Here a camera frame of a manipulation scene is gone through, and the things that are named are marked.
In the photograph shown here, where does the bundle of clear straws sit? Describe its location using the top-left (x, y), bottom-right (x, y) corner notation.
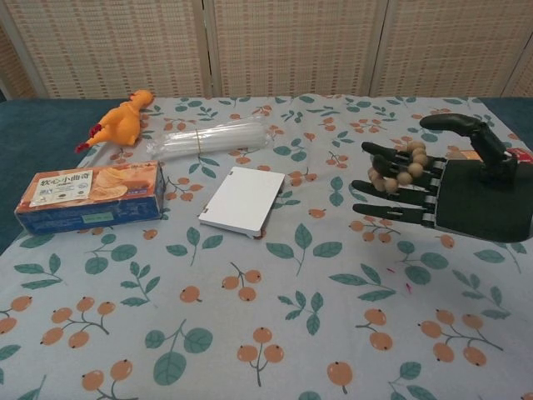
top-left (145, 117), bottom-right (268, 161)

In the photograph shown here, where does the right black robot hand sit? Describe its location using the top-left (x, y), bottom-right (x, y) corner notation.
top-left (351, 112), bottom-right (533, 244)

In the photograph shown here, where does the woven folding screen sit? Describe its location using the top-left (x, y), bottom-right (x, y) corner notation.
top-left (0, 0), bottom-right (533, 102)

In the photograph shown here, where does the floral leaf print tablecloth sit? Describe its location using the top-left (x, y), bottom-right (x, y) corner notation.
top-left (0, 94), bottom-right (533, 400)

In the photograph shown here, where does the wooden bead bracelet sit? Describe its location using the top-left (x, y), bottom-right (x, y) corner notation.
top-left (366, 140), bottom-right (429, 195)

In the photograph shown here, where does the orange and blue cookie box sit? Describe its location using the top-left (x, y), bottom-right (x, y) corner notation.
top-left (12, 160), bottom-right (164, 234)

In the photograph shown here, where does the white rectangular board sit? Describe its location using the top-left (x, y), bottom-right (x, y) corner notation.
top-left (198, 166), bottom-right (286, 241)

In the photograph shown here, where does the orange rubber chicken toy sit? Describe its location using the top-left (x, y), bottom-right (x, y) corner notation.
top-left (74, 88), bottom-right (152, 153)

